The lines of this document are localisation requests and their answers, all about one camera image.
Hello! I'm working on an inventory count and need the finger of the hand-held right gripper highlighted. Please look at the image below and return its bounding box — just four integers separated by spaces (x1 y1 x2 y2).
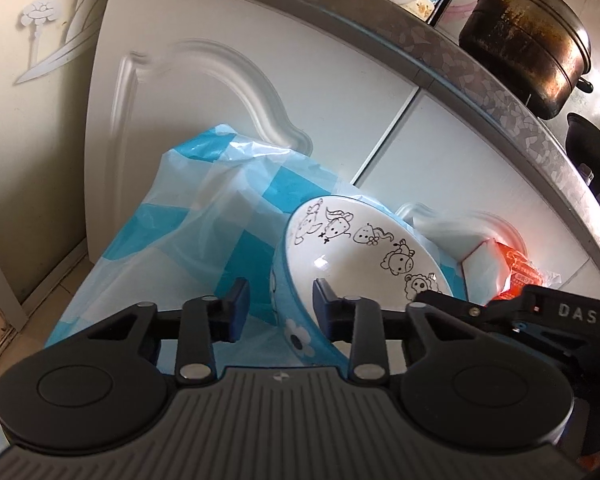
500 319 570 357
413 287 528 324

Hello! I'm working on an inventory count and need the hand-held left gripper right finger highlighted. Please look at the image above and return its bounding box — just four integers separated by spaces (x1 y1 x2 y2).
312 278 481 382

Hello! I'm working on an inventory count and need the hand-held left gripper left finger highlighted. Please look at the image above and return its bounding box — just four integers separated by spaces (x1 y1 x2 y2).
85 277 251 384

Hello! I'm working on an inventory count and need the blue cartoon print bowl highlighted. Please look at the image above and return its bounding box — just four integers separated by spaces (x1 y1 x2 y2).
269 196 456 368

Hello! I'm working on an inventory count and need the orange and white packet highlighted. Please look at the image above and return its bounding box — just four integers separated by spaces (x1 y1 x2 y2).
461 236 563 306

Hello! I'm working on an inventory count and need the blue checkered plastic cloth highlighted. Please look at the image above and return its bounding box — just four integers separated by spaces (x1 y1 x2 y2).
0 122 471 466

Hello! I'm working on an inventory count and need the white cabinet door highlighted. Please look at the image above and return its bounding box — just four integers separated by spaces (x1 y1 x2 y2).
86 0 422 273
354 84 598 306

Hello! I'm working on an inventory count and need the black wok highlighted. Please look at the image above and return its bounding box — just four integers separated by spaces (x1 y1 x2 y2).
565 111 600 197

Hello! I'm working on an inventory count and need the tarnished metal pot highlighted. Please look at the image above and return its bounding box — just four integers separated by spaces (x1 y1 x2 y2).
450 0 596 122

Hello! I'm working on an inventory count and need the silver flower wall sticker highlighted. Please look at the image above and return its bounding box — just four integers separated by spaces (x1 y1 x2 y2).
14 0 112 86

